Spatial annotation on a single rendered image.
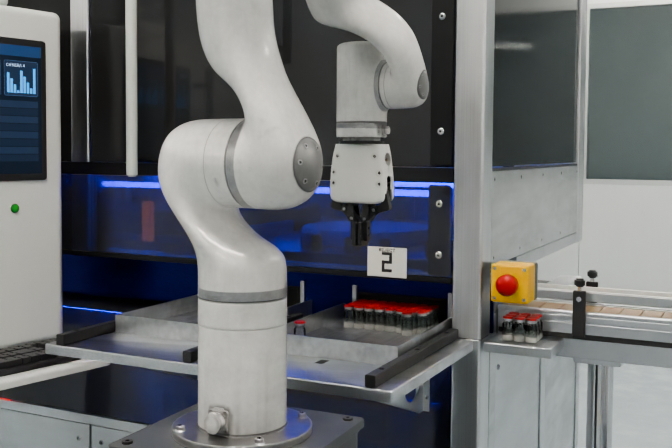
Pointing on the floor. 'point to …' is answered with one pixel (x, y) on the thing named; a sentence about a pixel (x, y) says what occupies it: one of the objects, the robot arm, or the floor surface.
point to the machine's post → (473, 190)
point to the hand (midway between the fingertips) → (360, 233)
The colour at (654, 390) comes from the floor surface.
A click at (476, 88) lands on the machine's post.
